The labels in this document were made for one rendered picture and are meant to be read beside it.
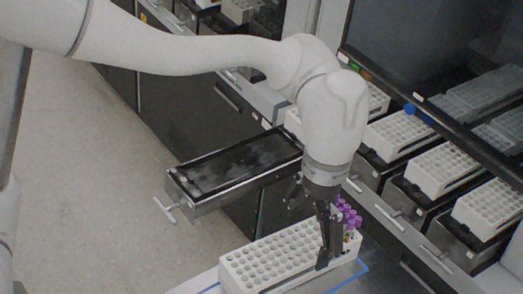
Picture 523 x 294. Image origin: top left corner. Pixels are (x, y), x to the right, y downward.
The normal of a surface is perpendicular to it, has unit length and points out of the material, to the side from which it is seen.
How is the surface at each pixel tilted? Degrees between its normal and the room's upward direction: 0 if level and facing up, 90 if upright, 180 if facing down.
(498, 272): 0
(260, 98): 90
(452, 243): 90
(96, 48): 97
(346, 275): 0
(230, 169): 0
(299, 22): 90
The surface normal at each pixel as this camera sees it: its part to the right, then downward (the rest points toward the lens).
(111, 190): 0.10, -0.74
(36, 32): 0.17, 0.70
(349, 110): 0.21, 0.48
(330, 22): -0.80, 0.33
